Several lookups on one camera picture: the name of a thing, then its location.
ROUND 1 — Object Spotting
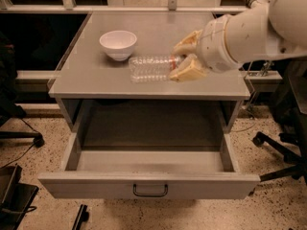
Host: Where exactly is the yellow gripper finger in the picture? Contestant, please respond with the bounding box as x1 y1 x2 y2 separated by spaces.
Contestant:
172 30 202 56
169 54 207 82

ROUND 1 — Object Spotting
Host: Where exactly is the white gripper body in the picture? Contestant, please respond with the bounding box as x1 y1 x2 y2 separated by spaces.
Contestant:
196 14 243 73

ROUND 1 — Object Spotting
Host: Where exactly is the clear plastic water bottle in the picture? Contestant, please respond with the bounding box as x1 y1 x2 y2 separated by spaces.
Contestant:
129 56 183 83

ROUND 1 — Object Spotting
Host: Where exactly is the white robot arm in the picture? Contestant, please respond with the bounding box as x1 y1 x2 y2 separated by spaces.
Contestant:
169 0 307 81

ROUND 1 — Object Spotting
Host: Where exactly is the grey cabinet counter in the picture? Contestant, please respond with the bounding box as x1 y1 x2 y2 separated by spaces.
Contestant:
47 11 251 134

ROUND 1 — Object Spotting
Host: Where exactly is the grey open top drawer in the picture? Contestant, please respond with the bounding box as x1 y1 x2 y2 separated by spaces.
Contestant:
37 99 262 201

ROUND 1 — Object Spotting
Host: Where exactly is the metal diagonal rod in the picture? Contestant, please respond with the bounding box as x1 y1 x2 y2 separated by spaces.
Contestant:
259 60 272 77

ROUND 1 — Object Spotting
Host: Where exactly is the white ceramic bowl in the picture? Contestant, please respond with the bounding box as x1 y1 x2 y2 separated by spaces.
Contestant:
99 31 137 61

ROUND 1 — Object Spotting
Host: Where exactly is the black office chair base right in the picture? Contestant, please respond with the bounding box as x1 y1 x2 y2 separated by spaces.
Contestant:
251 110 307 186

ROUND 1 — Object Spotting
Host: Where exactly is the black chair base left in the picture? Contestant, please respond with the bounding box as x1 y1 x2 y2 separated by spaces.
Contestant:
0 32 46 148

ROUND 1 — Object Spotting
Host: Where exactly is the black bin lower left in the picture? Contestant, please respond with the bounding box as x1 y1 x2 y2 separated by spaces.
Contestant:
0 165 38 230

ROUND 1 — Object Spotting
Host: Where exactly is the black drawer handle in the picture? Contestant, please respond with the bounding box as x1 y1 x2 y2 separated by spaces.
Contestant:
132 184 168 197

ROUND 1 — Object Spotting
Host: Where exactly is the black floor bracket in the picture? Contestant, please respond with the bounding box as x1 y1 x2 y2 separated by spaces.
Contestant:
72 204 89 230

